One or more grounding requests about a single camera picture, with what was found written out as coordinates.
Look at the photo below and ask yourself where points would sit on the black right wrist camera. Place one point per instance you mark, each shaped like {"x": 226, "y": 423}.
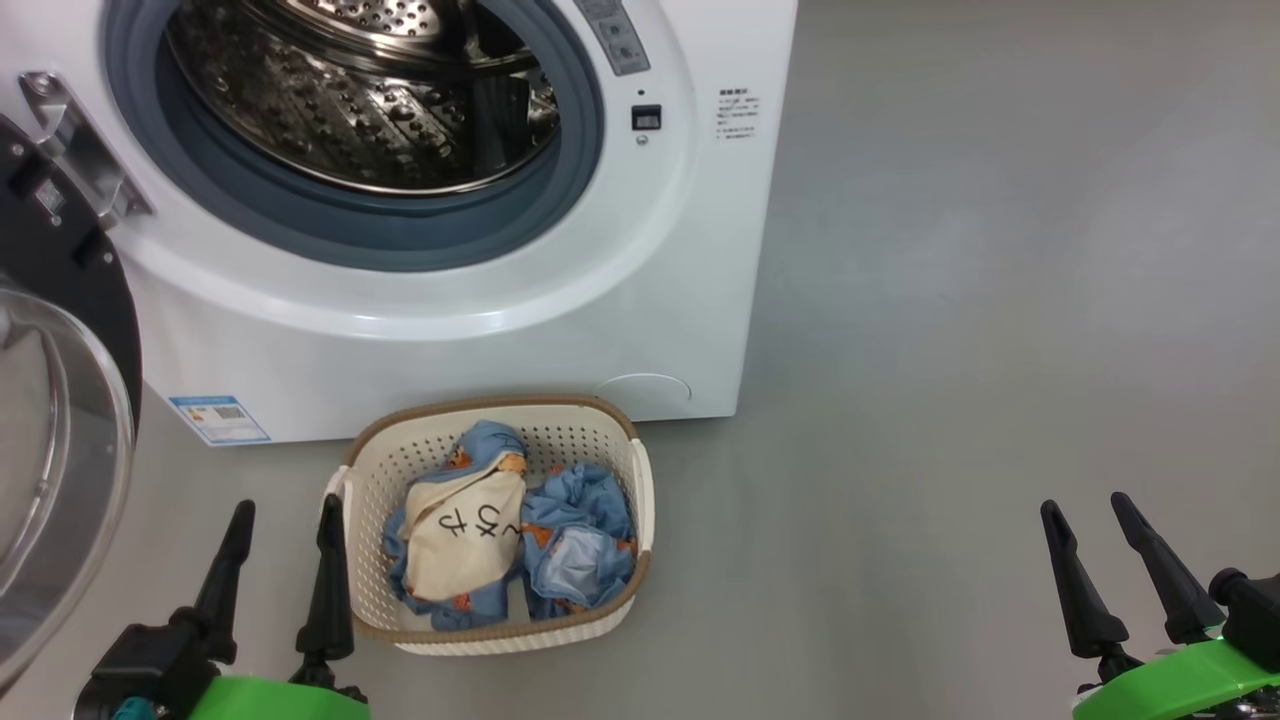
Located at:
{"x": 1255, "y": 620}

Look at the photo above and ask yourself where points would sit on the teal left camera connector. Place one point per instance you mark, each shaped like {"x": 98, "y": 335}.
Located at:
{"x": 135, "y": 710}

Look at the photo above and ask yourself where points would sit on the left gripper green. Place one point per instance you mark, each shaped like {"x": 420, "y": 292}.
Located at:
{"x": 270, "y": 700}

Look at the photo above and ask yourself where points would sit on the cream perforated laundry basket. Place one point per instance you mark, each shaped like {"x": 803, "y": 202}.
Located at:
{"x": 600, "y": 440}

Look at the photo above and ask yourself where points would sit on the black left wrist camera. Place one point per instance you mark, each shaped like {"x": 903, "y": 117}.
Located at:
{"x": 150, "y": 660}

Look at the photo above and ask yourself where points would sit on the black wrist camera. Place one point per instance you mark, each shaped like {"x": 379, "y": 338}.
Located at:
{"x": 1255, "y": 620}
{"x": 150, "y": 660}

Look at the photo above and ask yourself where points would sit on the dark round glass washer door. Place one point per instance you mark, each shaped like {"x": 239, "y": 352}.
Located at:
{"x": 60, "y": 450}

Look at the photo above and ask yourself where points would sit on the white front-load washing machine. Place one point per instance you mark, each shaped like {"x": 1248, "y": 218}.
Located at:
{"x": 650, "y": 250}

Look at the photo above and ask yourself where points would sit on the metal door hinge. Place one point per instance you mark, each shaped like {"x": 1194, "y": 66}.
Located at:
{"x": 85, "y": 150}

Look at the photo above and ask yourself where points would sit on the steel perforated washer drum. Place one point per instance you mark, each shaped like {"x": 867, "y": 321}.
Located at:
{"x": 350, "y": 100}

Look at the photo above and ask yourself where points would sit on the grey rubber door gasket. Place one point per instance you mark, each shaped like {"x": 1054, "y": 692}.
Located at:
{"x": 400, "y": 230}

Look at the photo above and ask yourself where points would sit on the round white filter cover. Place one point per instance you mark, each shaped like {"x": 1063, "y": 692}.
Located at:
{"x": 645, "y": 392}

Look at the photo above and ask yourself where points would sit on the cream cloth with black letters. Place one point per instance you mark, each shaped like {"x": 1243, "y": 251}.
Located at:
{"x": 465, "y": 540}

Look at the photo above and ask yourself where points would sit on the blue garment with orange print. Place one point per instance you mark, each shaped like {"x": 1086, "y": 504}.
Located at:
{"x": 590, "y": 510}
{"x": 485, "y": 445}

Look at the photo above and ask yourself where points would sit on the black door lock latch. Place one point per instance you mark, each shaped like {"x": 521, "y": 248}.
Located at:
{"x": 646, "y": 118}

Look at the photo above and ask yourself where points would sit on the blue energy label sticker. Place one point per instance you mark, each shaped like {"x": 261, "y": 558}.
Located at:
{"x": 220, "y": 420}

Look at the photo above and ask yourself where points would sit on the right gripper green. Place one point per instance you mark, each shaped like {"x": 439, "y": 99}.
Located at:
{"x": 1180, "y": 685}

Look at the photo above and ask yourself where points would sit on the black text notice sticker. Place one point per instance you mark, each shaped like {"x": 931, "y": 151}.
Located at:
{"x": 737, "y": 115}

